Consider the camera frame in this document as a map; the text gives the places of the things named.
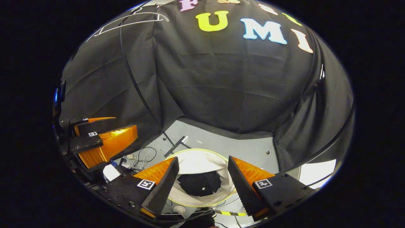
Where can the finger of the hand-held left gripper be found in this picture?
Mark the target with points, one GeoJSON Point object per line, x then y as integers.
{"type": "Point", "coordinates": [101, 122]}
{"type": "Point", "coordinates": [85, 142]}

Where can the black jacket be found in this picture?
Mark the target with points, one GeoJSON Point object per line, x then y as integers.
{"type": "Point", "coordinates": [199, 183]}

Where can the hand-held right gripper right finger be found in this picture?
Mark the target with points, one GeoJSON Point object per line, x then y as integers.
{"type": "Point", "coordinates": [243, 186]}

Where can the yellow black tape strip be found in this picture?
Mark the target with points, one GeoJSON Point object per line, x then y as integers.
{"type": "Point", "coordinates": [232, 213]}

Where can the black backdrop cloth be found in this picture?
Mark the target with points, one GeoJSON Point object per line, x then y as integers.
{"type": "Point", "coordinates": [237, 95]}

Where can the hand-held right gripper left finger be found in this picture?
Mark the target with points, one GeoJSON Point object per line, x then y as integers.
{"type": "Point", "coordinates": [164, 186]}

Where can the white plastic hanger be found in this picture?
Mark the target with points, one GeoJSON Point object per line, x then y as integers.
{"type": "Point", "coordinates": [163, 17]}

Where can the small white box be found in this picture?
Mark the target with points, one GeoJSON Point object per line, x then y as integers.
{"type": "Point", "coordinates": [111, 172]}

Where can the white laundry hamper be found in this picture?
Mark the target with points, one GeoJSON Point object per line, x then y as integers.
{"type": "Point", "coordinates": [196, 161]}

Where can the black clothes rack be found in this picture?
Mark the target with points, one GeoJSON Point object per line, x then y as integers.
{"type": "Point", "coordinates": [175, 146]}

